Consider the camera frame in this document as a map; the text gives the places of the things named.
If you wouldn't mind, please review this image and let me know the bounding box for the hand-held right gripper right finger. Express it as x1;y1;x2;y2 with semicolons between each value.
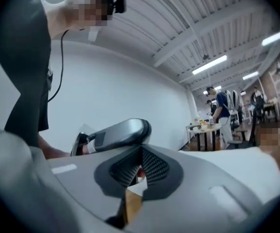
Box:
130;146;264;233

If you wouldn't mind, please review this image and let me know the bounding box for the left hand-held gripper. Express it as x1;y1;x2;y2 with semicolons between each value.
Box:
70;117;152;157

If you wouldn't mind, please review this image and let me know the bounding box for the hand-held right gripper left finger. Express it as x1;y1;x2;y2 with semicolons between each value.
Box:
48;146;143;233

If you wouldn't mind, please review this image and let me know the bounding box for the white pillowcase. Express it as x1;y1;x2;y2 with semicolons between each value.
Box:
127;146;280;203

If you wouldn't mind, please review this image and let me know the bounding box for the person's left forearm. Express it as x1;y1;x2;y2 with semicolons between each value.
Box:
37;133;72;160

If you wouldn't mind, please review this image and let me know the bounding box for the round white table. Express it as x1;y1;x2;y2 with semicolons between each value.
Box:
186;123;222;152

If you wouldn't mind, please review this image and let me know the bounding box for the black swivel chair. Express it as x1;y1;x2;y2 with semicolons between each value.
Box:
226;105;259;150

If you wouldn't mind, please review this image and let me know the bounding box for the ceiling tube light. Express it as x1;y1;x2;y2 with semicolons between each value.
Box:
191;54;228;76
241;70;260;81
262;31;280;46

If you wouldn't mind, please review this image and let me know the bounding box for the person's black shirt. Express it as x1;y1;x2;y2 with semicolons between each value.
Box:
0;0;53;148

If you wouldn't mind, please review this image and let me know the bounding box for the person's head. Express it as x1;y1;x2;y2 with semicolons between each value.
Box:
44;0;114;41

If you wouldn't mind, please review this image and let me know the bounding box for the black head camera cable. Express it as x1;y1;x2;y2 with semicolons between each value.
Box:
47;29;69;104

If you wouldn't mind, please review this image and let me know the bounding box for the white head strap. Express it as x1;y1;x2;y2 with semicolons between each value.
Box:
87;30;99;42

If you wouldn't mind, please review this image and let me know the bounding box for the black head camera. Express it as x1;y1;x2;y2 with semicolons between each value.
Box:
112;0;127;15

